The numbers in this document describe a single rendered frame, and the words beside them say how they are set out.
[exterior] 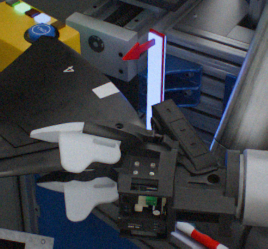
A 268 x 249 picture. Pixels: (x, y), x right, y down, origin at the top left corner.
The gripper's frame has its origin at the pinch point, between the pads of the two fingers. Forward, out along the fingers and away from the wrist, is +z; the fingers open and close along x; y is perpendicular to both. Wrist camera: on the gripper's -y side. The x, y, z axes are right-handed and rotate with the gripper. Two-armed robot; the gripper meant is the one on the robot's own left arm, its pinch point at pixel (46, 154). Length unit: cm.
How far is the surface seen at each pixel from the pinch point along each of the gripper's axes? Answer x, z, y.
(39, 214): 57, 14, -36
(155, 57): 4.8, -9.4, -22.8
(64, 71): 1.7, 1.0, -15.2
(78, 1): 54, 17, -101
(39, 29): 13.8, 10.1, -38.3
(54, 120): 1.1, 0.4, -6.2
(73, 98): 1.9, -0.8, -10.9
